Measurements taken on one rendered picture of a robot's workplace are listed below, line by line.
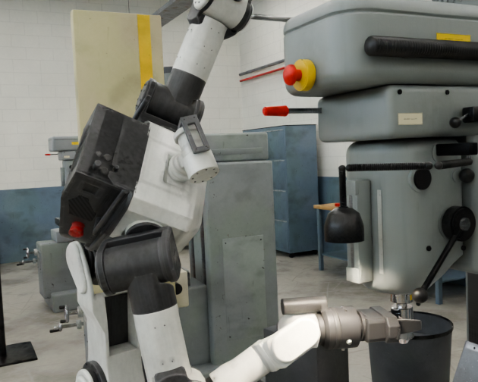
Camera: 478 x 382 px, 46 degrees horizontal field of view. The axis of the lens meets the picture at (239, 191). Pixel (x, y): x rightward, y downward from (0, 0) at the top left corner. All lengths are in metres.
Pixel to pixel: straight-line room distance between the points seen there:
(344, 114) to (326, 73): 0.14
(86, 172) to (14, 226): 8.85
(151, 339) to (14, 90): 9.05
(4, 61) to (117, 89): 7.40
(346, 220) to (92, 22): 1.99
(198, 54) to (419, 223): 0.64
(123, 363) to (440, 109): 1.00
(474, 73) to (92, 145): 0.78
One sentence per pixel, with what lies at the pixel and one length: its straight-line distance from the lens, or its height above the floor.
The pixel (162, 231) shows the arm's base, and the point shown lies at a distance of 1.15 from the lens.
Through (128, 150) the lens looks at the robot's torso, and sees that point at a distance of 1.23.
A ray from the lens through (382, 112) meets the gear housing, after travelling 1.10.
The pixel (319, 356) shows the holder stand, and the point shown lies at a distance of 1.55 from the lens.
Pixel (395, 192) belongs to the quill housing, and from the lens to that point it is 1.15.
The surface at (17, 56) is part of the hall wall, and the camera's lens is 10.13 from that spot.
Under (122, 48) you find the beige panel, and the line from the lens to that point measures 2.80.
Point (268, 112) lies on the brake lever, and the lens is 1.18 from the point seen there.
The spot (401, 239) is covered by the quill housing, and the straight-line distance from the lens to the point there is 1.16.
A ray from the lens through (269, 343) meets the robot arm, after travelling 1.17.
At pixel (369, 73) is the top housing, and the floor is 1.75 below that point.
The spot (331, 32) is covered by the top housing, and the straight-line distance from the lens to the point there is 1.07.
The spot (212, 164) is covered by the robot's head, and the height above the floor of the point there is 1.59.
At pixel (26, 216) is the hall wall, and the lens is 10.00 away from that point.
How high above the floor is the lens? 1.61
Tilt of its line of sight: 4 degrees down
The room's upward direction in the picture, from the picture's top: 3 degrees counter-clockwise
